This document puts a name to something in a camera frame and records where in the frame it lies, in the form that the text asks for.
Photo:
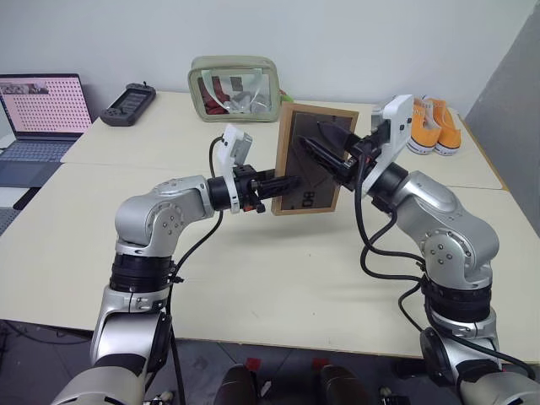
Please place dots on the dark rounded shape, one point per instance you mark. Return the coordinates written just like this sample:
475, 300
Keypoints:
236, 385
340, 386

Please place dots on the small red square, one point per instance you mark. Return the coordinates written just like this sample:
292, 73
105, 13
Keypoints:
253, 363
320, 362

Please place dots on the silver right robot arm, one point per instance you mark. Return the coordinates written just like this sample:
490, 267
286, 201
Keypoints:
455, 236

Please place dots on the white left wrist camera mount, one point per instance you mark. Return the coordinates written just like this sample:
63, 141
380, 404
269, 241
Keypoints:
228, 152

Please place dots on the grey partition panel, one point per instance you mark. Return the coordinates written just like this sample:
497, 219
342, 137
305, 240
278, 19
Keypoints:
510, 105

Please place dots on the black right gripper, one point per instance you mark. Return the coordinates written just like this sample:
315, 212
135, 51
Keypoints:
363, 158

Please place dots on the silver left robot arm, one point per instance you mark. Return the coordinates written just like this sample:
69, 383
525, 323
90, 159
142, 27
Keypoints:
135, 219

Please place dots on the red item inside pouch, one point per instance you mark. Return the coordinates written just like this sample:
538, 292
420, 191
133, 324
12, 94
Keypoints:
215, 90

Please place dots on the silver packet inside pouch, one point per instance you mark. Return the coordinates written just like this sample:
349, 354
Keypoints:
244, 102

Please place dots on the black handheld controller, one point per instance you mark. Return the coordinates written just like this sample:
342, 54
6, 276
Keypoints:
126, 103

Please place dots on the white flat sheet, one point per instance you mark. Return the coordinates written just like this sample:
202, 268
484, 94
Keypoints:
12, 196

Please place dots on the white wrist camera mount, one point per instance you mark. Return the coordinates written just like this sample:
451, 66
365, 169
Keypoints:
396, 139
228, 152

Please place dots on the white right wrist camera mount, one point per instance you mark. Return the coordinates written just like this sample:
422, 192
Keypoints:
396, 139

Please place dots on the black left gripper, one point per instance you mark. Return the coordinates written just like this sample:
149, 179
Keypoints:
246, 187

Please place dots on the wooden picture frame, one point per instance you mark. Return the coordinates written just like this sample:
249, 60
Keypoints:
314, 198

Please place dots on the grey open laptop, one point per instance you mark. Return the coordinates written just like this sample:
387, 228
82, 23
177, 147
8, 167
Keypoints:
42, 109

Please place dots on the orange canvas shoe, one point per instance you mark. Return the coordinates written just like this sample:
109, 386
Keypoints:
449, 131
422, 128

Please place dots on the green transparent zip pouch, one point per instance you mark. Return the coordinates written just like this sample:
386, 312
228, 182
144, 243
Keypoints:
232, 67

